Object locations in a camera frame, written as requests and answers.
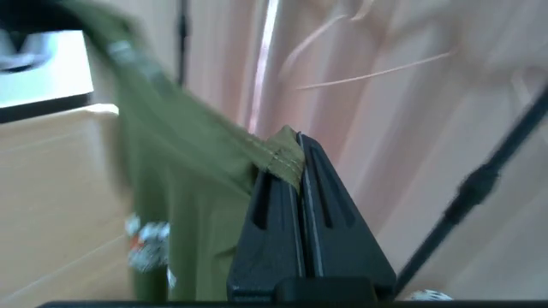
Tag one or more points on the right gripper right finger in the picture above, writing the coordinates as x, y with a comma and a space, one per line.
338, 239

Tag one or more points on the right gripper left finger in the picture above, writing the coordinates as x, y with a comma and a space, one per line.
265, 252

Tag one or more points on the green short-sleeved shirt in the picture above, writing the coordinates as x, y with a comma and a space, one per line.
188, 171

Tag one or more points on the black clothes rack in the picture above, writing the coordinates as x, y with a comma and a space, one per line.
471, 188

